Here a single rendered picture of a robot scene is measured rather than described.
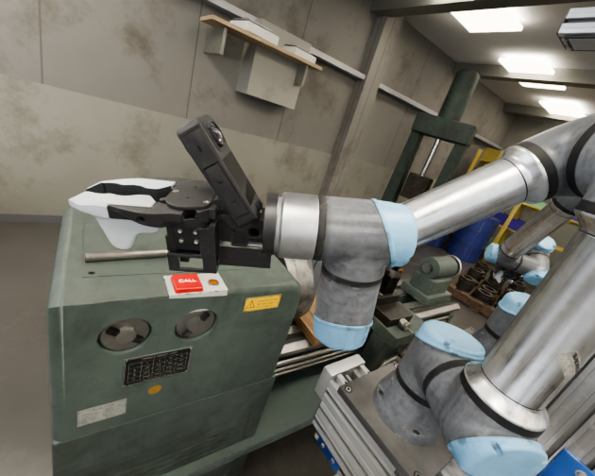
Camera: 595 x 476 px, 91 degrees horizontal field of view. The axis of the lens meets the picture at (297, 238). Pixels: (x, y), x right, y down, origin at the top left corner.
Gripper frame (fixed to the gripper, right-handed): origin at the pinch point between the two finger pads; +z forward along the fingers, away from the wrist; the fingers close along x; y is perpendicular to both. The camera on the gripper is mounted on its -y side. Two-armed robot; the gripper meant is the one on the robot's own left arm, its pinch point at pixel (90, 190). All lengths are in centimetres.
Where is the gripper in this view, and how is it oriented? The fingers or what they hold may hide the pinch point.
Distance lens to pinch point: 38.4
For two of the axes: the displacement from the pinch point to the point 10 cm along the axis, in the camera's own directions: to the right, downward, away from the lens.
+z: -9.9, -0.8, -0.6
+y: -1.0, 8.5, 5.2
